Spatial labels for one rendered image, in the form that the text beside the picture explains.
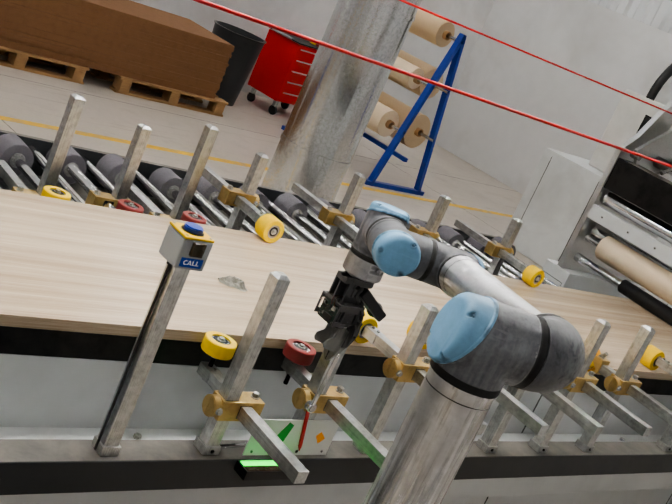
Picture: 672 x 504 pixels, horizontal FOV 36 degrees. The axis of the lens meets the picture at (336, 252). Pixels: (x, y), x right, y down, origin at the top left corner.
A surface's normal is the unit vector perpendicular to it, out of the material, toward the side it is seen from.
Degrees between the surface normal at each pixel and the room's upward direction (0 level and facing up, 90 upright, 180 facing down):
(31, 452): 0
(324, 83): 90
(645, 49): 90
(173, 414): 90
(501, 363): 97
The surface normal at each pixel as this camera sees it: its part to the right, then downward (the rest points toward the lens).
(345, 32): -0.44, 0.07
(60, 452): 0.40, -0.88
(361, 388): 0.55, 0.46
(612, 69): -0.68, -0.08
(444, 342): -0.85, -0.43
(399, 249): 0.07, 0.31
